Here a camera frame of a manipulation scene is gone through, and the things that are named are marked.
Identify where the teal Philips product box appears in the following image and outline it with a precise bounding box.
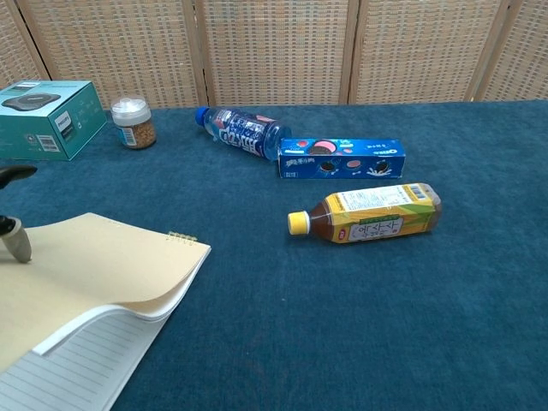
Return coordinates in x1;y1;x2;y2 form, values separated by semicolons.
0;80;109;162

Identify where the blue plastic drink bottle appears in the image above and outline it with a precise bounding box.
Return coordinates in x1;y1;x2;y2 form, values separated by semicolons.
194;106;293;163

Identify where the blue Oreo cookie box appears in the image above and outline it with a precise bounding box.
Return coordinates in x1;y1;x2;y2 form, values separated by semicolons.
277;137;407;180

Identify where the dark teal table cloth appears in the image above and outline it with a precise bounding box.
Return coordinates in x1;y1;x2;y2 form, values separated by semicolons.
0;100;548;411

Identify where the yellow-cap tea bottle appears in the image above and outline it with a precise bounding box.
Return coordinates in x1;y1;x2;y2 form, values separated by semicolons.
287;182;444;246

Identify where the cream spiral lined notebook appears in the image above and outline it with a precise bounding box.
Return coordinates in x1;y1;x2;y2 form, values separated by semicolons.
0;211;212;411

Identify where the small jar with clear lid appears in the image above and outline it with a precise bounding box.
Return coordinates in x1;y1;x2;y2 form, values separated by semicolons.
110;94;158;151

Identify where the woven folding screen panel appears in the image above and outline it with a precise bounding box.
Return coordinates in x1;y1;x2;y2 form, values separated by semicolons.
0;0;52;89
348;0;513;106
464;0;548;104
15;0;206;110
190;0;360;108

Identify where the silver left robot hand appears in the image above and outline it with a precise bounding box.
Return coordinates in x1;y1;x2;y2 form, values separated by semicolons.
0;164;39;263

